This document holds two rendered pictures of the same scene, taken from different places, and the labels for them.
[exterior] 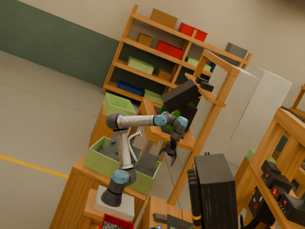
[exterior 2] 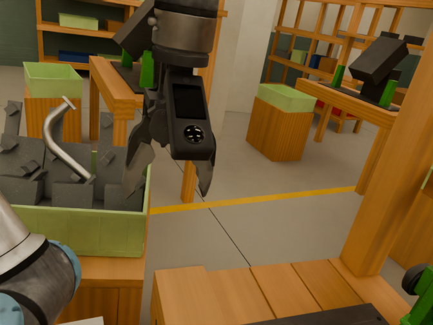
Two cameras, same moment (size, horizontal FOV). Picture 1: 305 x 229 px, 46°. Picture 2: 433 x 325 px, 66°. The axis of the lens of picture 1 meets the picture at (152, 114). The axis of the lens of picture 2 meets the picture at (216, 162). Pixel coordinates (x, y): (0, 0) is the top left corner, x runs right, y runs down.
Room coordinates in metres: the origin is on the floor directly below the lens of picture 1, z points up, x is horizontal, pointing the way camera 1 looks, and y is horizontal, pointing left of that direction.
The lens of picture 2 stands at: (2.00, -0.15, 1.55)
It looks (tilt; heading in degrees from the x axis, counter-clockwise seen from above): 25 degrees down; 343
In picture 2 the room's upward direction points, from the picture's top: 10 degrees clockwise
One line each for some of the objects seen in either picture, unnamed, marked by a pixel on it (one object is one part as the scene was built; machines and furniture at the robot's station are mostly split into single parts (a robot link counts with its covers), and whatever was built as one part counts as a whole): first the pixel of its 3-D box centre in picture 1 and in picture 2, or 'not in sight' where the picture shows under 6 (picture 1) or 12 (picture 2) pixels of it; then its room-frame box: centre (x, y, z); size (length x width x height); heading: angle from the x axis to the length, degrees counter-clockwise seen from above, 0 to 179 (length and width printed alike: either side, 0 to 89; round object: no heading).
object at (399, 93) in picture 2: not in sight; (404, 99); (9.04, -7.02, 0.22); 1.20 x 0.81 x 0.44; 105
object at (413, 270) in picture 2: not in sight; (417, 277); (2.39, -0.74, 1.12); 0.07 x 0.03 x 0.08; 95
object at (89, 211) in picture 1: (107, 208); not in sight; (2.34, 0.03, 0.83); 0.32 x 0.32 x 0.04; 8
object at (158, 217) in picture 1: (160, 217); not in sight; (2.36, -0.34, 0.91); 0.10 x 0.08 x 0.03; 108
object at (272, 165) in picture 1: (270, 170); not in sight; (2.26, -0.85, 1.59); 0.15 x 0.07 x 0.07; 5
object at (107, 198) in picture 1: (113, 195); not in sight; (2.34, 0.03, 0.94); 0.15 x 0.15 x 0.10
